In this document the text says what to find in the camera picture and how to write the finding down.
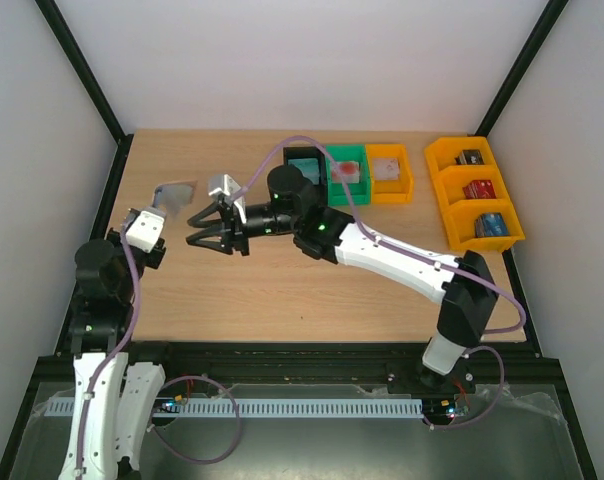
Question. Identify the white slotted cable duct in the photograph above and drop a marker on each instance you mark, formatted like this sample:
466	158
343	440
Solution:
296	408

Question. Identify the yellow bin with blue cards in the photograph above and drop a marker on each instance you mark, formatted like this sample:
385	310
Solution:
459	221

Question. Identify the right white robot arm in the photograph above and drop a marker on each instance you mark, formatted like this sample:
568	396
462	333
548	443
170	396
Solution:
462	286

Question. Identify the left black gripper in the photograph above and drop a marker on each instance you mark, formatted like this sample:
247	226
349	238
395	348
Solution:
157	259

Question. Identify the small yellow storage bin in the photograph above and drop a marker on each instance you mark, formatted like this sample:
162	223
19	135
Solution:
391	192

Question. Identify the yellow bin with black cards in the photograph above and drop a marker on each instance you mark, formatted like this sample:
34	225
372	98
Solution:
444	151

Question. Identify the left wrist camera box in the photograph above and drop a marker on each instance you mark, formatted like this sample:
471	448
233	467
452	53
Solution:
146	224

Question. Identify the clear card holders stack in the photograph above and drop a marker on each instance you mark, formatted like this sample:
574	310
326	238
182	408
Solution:
386	168

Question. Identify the left black frame post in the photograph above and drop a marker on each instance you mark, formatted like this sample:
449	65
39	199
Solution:
74	54

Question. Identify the right black frame post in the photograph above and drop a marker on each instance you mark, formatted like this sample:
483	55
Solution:
544	25

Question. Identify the black card stack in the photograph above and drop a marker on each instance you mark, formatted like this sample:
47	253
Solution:
470	157

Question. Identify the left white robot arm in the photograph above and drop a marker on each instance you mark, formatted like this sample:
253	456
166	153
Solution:
113	397

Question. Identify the blue card stack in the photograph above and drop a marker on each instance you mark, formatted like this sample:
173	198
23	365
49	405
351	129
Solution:
490	225

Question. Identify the red white card holders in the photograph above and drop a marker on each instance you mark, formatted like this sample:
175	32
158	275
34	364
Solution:
347	171

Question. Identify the teal card holders stack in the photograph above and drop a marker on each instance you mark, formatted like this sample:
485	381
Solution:
309	167

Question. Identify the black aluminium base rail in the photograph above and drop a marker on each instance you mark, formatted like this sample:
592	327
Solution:
396	365

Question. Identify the yellow bin with red cards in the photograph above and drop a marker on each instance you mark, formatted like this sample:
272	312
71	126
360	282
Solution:
450	182

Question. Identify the black storage bin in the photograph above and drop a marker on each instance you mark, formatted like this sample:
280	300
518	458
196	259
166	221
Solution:
307	152

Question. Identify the red card stack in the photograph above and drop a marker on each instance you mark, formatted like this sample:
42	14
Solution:
480	190

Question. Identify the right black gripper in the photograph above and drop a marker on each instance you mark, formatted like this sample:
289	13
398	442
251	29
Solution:
234	228

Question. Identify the black frame post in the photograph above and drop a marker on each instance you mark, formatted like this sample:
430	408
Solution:
544	25
74	54

